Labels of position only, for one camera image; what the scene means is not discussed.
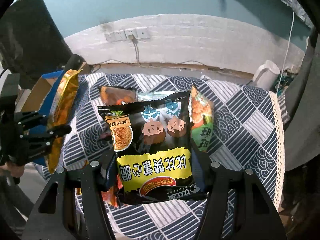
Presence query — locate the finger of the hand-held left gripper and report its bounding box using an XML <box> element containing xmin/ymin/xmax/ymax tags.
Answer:
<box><xmin>20</xmin><ymin>124</ymin><xmax>72</xmax><ymax>161</ymax></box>
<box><xmin>14</xmin><ymin>110</ymin><xmax>48</xmax><ymax>131</ymax></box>

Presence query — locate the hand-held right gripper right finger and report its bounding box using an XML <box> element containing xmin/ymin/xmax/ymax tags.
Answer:
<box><xmin>191</xmin><ymin>145</ymin><xmax>288</xmax><ymax>240</ymax></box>

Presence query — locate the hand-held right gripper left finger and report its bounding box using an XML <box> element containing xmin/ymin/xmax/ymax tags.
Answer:
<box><xmin>21</xmin><ymin>150</ymin><xmax>119</xmax><ymax>240</ymax></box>

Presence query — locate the blue cardboard box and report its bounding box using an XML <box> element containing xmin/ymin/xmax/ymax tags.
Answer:
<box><xmin>19</xmin><ymin>69</ymin><xmax>67</xmax><ymax>167</ymax></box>

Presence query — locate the gold snack packet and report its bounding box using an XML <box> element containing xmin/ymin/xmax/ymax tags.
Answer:
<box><xmin>46</xmin><ymin>69</ymin><xmax>80</xmax><ymax>175</ymax></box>

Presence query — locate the black noodle snack packet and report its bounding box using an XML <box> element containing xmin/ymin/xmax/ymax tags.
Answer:
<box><xmin>96</xmin><ymin>90</ymin><xmax>208</xmax><ymax>205</ymax></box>

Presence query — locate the green snack packet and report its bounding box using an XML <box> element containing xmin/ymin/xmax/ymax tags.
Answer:
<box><xmin>189</xmin><ymin>86</ymin><xmax>216</xmax><ymax>153</ymax></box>

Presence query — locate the navy patterned tablecloth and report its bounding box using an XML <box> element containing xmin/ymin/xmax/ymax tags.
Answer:
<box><xmin>34</xmin><ymin>72</ymin><xmax>287</xmax><ymax>240</ymax></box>

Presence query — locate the dark red snack packet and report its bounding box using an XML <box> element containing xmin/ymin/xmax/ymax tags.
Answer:
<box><xmin>98</xmin><ymin>85</ymin><xmax>139</xmax><ymax>106</ymax></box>

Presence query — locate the black cylinder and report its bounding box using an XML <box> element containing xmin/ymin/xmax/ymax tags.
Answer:
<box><xmin>61</xmin><ymin>54</ymin><xmax>87</xmax><ymax>72</ymax></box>

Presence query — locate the black monitor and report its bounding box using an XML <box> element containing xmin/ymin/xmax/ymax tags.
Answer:
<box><xmin>0</xmin><ymin>0</ymin><xmax>73</xmax><ymax>88</ymax></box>

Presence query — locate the silver snack packet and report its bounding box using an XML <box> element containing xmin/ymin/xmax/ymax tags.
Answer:
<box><xmin>136</xmin><ymin>91</ymin><xmax>192</xmax><ymax>103</ymax></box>

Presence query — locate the white kettle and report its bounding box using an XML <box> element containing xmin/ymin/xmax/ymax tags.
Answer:
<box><xmin>252</xmin><ymin>60</ymin><xmax>280</xmax><ymax>90</ymax></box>

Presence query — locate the dark green object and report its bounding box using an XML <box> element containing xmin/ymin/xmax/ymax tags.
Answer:
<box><xmin>276</xmin><ymin>72</ymin><xmax>298</xmax><ymax>96</ymax></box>

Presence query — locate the light grey cloth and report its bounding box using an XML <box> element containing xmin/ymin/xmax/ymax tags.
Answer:
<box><xmin>229</xmin><ymin>0</ymin><xmax>314</xmax><ymax>28</ymax></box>

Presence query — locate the white wall socket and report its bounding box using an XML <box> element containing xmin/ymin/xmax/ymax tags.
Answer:
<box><xmin>136</xmin><ymin>27</ymin><xmax>151</xmax><ymax>39</ymax></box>
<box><xmin>124</xmin><ymin>29</ymin><xmax>138</xmax><ymax>41</ymax></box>
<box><xmin>104</xmin><ymin>31</ymin><xmax>126</xmax><ymax>42</ymax></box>

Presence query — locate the grey power cable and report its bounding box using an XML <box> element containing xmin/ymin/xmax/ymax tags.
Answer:
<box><xmin>130</xmin><ymin>36</ymin><xmax>150</xmax><ymax>68</ymax></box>

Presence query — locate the white hanging cord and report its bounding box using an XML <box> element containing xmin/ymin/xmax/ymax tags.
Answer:
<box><xmin>276</xmin><ymin>10</ymin><xmax>296</xmax><ymax>93</ymax></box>

